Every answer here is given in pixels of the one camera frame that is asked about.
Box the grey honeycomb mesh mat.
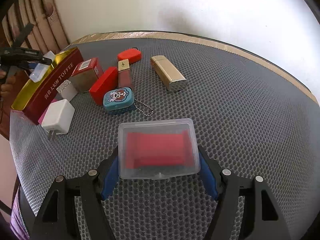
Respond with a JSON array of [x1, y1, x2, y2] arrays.
[[10, 38, 319, 239]]

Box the red rectangular box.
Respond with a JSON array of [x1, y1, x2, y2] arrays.
[[89, 67, 118, 106]]

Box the red and beige square box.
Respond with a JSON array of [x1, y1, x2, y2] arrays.
[[69, 57, 104, 93]]

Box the small clear plastic box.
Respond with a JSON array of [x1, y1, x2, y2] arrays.
[[29, 50, 55, 83]]

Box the white box black wavy stripes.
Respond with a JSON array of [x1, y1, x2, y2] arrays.
[[56, 80, 78, 101]]

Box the clear plastic box red contents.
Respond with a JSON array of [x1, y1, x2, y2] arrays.
[[118, 118, 201, 180]]

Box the white power adapter plug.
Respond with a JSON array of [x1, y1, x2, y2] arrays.
[[41, 99, 75, 140]]

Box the purple cloth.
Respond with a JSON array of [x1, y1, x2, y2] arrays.
[[10, 192, 29, 240]]

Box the pink rectangular box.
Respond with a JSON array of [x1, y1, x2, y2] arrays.
[[38, 110, 47, 125]]

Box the lip gloss tube gold cap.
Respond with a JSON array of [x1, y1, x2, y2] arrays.
[[118, 59, 134, 90]]

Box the dark red toffee box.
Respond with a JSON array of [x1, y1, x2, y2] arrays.
[[11, 47, 83, 125]]

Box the blue cartoon tin with chain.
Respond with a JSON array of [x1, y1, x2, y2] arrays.
[[103, 87, 154, 116]]

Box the beige patterned curtain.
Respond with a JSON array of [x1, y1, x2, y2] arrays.
[[1, 0, 69, 54]]

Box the gold metallic case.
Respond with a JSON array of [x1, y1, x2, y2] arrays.
[[150, 55, 188, 92]]

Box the person's hand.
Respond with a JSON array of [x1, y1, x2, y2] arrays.
[[1, 75, 16, 98]]

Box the red rounded pouch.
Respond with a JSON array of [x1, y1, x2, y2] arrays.
[[117, 48, 142, 64]]

